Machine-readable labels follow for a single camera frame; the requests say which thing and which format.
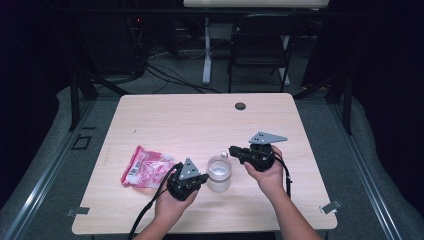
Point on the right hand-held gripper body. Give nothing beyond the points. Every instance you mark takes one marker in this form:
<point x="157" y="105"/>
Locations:
<point x="261" y="158"/>

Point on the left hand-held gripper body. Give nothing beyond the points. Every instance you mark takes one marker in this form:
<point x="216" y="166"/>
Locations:
<point x="181" y="186"/>

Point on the clear plastic cup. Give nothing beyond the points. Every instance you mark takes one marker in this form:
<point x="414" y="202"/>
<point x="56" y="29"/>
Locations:
<point x="219" y="176"/>

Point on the pink white plastic snack bag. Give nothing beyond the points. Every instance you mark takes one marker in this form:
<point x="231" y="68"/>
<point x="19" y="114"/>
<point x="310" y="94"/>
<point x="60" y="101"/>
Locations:
<point x="146" y="168"/>

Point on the person's right hand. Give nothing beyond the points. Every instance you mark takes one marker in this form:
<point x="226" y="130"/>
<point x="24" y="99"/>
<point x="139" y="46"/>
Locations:
<point x="271" y="180"/>

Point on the person's left hand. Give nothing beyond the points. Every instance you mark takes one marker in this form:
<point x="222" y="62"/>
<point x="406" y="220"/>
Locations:
<point x="171" y="210"/>

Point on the round dark table grommet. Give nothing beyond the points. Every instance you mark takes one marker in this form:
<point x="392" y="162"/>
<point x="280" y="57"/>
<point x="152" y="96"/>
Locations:
<point x="240" y="106"/>

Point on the grey tape piece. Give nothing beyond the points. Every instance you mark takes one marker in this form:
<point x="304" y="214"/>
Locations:
<point x="331" y="207"/>
<point x="78" y="211"/>

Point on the black metal stand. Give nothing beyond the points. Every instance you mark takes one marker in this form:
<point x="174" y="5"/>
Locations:
<point x="347" y="106"/>
<point x="75" y="100"/>

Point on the short black tape strip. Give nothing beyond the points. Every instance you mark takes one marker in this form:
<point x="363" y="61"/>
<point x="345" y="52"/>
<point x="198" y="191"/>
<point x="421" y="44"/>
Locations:
<point x="88" y="128"/>

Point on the black tape square outline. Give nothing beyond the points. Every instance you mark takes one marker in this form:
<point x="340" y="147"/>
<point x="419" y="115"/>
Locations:
<point x="74" y="146"/>

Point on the grey box under desk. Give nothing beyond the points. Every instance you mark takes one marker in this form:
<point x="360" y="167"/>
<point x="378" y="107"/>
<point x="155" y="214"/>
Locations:
<point x="220" y="31"/>

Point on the white desk with white legs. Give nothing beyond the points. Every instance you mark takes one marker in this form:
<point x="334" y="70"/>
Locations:
<point x="253" y="3"/>

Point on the black equipment cabinet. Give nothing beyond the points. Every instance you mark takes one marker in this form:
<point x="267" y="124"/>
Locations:
<point x="110" y="46"/>

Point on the black metal crossbar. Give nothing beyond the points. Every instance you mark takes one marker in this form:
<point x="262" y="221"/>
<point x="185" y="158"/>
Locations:
<point x="133" y="11"/>

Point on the aluminium floor rail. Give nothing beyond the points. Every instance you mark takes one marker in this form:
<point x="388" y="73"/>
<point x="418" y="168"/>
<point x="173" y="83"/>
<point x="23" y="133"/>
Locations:
<point x="50" y="166"/>
<point x="363" y="170"/>

